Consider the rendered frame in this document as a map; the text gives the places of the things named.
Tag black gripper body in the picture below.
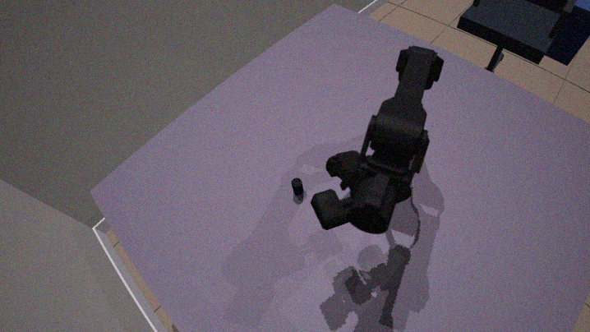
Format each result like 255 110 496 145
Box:
311 168 411 230

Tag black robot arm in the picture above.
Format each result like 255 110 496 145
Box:
326 45 444 234

